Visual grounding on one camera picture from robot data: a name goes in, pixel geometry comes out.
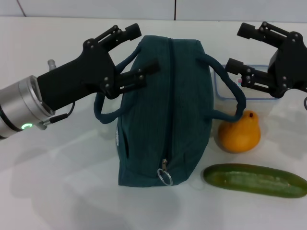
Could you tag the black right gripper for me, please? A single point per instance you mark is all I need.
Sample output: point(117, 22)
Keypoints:
point(290, 64)

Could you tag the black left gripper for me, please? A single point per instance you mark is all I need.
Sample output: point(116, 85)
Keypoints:
point(79, 74)

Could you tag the clear plastic blue-rimmed food container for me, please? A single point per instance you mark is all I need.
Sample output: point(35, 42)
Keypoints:
point(251, 95)

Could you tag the dark teal fabric lunch bag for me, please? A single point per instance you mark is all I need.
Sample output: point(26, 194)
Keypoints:
point(187, 107)

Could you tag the orange pear-shaped fruit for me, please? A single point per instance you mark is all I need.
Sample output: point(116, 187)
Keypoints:
point(239, 134)

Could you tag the green cucumber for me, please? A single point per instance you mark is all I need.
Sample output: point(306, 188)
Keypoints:
point(254, 180)

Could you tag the silver left wrist stud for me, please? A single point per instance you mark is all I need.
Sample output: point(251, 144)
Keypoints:
point(52, 65)

